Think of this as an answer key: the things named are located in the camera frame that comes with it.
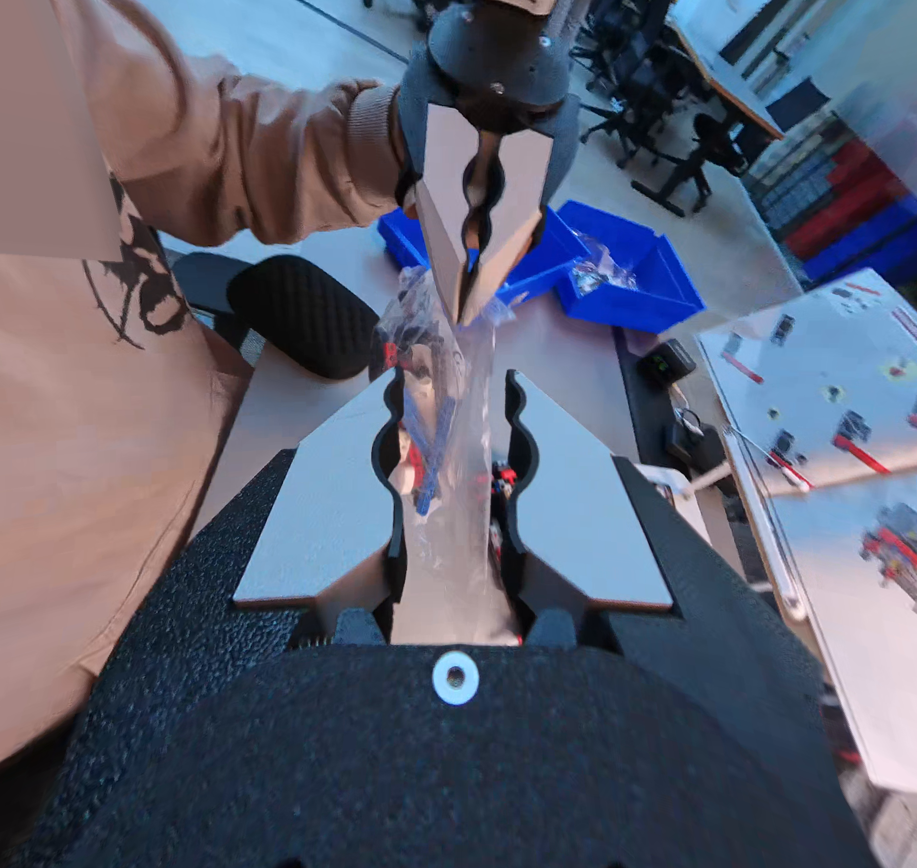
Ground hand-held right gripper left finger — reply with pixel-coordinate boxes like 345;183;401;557
233;365;408;627

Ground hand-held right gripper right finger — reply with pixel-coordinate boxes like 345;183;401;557
505;370;676;620

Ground clear plastic wrap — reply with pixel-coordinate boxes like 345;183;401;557
573;234;639;296

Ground black power bank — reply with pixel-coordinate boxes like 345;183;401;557
636;339;697;391

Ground stack of coloured storage bins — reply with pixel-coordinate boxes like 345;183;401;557
759;138;917;289

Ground lego car chassis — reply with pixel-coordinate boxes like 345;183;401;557
489;456;518;525

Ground blue bin with white tag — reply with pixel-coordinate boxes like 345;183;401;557
377;205;592;307

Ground lego instruction booklet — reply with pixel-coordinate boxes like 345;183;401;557
698;266;917;794

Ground clear bag of lego parts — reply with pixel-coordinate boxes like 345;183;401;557
373;266;524;643

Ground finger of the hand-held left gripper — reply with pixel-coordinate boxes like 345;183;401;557
460;132;554;326
414;103;480;326

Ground group of black office chairs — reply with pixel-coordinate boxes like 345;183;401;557
573;0;749;219

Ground black power adapter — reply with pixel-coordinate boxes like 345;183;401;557
662;420;725;475

